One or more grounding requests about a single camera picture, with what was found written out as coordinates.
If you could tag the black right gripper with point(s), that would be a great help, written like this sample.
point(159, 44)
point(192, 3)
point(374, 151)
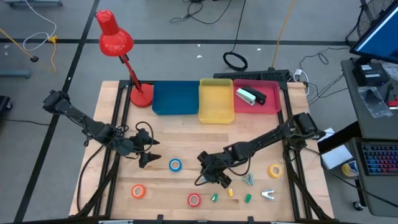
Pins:
point(213, 163)

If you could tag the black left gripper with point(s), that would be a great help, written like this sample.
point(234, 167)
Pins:
point(129, 146)

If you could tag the yellow mini stapler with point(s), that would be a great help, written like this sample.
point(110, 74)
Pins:
point(230, 192)

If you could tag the green mini stapler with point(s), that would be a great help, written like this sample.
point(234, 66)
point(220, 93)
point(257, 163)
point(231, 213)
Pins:
point(247, 198)
point(214, 197)

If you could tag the red tape roll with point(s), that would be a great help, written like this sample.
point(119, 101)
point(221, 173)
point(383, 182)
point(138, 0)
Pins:
point(189, 200)

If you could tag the orange tape roll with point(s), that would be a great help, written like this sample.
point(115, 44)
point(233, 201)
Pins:
point(133, 191)

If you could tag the silver staple remover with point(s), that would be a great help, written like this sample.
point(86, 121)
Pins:
point(267, 193)

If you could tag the mint white stapler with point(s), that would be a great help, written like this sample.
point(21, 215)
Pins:
point(245, 97)

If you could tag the black stapler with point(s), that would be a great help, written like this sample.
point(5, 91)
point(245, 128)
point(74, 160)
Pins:
point(258, 96)

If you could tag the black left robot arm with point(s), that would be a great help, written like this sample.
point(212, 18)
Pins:
point(93, 127)

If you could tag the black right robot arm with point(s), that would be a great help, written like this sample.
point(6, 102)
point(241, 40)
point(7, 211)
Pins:
point(264, 140)

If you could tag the teal staple remover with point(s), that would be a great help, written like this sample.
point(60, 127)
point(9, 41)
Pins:
point(247, 180)

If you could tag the yellow and blue tape roll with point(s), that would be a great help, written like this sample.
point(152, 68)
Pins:
point(348, 169)

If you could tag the blue plastic tray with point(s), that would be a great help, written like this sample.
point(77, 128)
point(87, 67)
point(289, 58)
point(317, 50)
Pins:
point(175, 98)

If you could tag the yellow plastic tray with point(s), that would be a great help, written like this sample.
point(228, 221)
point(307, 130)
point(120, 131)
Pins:
point(216, 101)

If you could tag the pink plastic tray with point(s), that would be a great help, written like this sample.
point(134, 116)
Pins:
point(272, 96)

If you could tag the red desk lamp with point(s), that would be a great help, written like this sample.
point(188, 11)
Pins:
point(115, 40)

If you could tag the white cardboard box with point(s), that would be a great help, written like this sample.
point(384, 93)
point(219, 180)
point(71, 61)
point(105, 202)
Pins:
point(335, 156)

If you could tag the white power adapter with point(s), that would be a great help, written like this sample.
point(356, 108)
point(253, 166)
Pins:
point(298, 73)

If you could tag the black caster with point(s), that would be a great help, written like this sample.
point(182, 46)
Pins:
point(4, 102)

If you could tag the grey floor base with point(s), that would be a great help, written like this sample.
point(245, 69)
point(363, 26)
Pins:
point(14, 73)

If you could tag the grey desk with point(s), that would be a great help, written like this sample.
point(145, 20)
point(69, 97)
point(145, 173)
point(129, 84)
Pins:
point(367, 124)

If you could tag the grey cart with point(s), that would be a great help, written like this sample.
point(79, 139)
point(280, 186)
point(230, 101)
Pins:
point(379, 193)

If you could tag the backlit rainbow keyboard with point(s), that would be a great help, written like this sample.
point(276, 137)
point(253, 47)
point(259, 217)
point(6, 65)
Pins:
point(381, 158)

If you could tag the yellow pole with black foot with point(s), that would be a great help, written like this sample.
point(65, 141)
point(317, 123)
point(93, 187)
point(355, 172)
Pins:
point(18, 46)

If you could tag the clear plastic bag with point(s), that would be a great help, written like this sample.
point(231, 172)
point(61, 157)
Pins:
point(373, 102)

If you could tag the grey stand base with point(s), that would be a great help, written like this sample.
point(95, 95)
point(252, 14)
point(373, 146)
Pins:
point(34, 3)

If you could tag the black mini computer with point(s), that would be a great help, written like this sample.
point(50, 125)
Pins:
point(370, 74)

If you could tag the black computer monitor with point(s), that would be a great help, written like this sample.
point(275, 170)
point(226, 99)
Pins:
point(379, 40)

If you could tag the black aluminium table frame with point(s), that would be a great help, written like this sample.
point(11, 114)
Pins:
point(122, 102)

